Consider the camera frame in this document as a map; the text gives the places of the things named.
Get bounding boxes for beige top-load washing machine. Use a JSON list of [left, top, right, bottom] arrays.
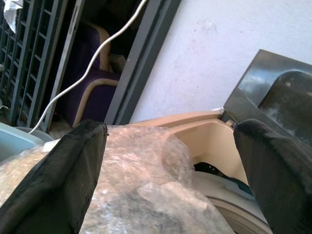
[[133, 111, 273, 234]]

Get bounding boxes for light blue plastic basin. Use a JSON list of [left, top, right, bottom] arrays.
[[0, 121, 44, 162]]

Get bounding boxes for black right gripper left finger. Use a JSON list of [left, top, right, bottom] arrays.
[[0, 119, 108, 234]]

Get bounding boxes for dark clothes in drum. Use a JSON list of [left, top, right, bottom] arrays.
[[193, 161, 254, 195]]

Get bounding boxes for clear bubble wrap sheet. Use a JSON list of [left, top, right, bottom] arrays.
[[0, 124, 236, 234]]

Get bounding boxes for white cable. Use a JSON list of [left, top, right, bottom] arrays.
[[28, 0, 148, 135]]

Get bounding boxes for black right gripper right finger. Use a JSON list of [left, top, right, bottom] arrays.
[[233, 118, 312, 234]]

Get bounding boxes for dark grey door frame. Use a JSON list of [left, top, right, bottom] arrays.
[[104, 0, 182, 125]]

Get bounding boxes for purple and beige armchair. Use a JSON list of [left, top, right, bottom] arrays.
[[56, 20, 121, 127]]

